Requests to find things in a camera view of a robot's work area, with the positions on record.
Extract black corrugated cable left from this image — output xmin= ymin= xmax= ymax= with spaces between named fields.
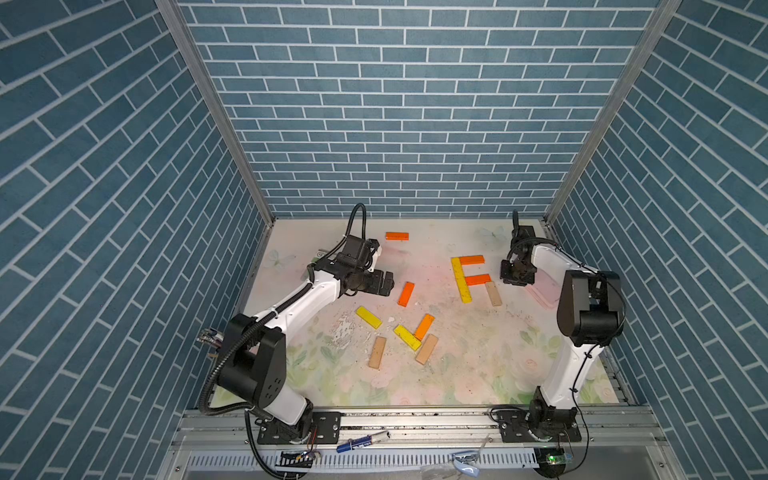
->
xmin=197 ymin=202 xmax=368 ymax=416

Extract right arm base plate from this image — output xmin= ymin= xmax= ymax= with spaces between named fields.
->
xmin=489 ymin=408 xmax=582 ymax=443

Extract small circuit board green led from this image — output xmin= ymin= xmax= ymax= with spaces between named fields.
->
xmin=533 ymin=448 xmax=570 ymax=479

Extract clear tape scraps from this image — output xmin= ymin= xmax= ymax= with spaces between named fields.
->
xmin=420 ymin=450 xmax=480 ymax=480

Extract blue handled screwdriver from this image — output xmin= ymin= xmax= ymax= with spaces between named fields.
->
xmin=336 ymin=430 xmax=391 ymax=453

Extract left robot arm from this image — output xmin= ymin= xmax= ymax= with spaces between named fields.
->
xmin=199 ymin=265 xmax=394 ymax=427

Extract wire connector bundle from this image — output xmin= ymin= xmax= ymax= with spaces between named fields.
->
xmin=276 ymin=450 xmax=322 ymax=470

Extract light orange block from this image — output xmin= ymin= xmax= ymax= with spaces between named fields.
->
xmin=413 ymin=314 xmax=435 ymax=341

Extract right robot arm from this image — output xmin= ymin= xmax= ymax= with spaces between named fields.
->
xmin=500 ymin=236 xmax=626 ymax=441

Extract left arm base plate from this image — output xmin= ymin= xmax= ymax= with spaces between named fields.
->
xmin=256 ymin=411 xmax=342 ymax=445

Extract aluminium front rail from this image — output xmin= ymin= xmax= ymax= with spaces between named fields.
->
xmin=172 ymin=404 xmax=667 ymax=450

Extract yellow block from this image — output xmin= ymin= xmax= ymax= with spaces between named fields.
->
xmin=456 ymin=277 xmax=472 ymax=304
xmin=356 ymin=306 xmax=382 ymax=329
xmin=451 ymin=257 xmax=465 ymax=283
xmin=394 ymin=325 xmax=422 ymax=352

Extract pink eraser box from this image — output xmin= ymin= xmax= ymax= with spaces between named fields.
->
xmin=525 ymin=277 xmax=561 ymax=310

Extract natural wood block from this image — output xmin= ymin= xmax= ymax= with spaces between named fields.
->
xmin=485 ymin=281 xmax=503 ymax=307
xmin=415 ymin=334 xmax=439 ymax=365
xmin=368 ymin=336 xmax=387 ymax=370

